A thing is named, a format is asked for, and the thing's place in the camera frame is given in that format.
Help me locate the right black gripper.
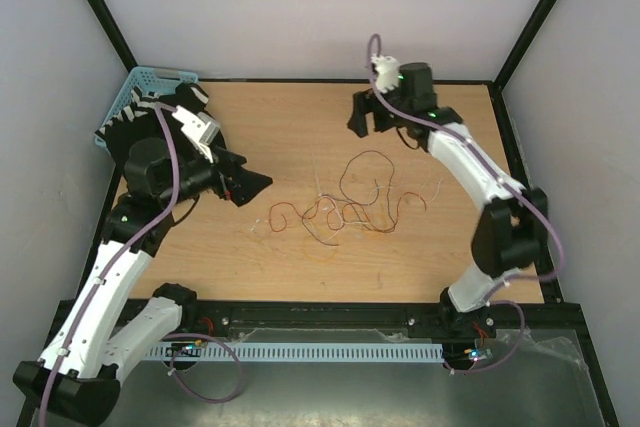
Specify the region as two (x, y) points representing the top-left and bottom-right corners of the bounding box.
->
(347, 77), (412, 139)

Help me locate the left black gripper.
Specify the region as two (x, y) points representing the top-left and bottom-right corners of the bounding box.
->
(159, 140), (271, 207)

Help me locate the white zip tie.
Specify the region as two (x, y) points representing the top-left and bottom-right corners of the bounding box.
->
(309, 144), (323, 198)

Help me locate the white wire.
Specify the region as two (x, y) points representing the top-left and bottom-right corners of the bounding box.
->
(314, 159), (445, 243)

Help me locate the red wire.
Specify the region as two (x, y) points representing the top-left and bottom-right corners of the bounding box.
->
(269, 190), (429, 236)

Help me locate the orange yellow wire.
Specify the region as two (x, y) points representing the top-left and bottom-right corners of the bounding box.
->
(302, 206), (396, 263)

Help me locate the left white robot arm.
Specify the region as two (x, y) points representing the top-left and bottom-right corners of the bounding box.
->
(13, 137), (273, 426)

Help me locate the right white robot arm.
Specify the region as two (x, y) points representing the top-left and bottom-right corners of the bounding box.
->
(347, 55), (548, 336)

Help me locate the blue plastic basket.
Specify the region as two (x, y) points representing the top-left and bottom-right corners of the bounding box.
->
(103, 66), (199, 126)

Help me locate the striped black white cloth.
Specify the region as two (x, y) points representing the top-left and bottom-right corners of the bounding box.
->
(95, 83), (209, 141)

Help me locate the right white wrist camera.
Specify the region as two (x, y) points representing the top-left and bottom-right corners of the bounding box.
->
(371, 55), (400, 94)

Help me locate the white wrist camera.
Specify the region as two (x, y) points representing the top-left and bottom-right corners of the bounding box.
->
(371, 55), (400, 94)
(172, 106), (220, 164)

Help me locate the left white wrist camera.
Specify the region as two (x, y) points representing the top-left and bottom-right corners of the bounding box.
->
(172, 106), (220, 164)

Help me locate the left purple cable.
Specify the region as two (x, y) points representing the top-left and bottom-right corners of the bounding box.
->
(37, 101), (246, 427)

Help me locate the purple cable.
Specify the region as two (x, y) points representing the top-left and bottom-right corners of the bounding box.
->
(37, 101), (246, 427)
(367, 34), (566, 376)

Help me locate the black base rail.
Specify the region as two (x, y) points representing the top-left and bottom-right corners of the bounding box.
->
(196, 300), (496, 342)

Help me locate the light blue cable duct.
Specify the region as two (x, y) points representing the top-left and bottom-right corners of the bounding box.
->
(143, 342), (443, 364)

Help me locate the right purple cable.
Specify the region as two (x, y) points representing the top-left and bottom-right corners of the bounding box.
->
(367, 34), (566, 376)

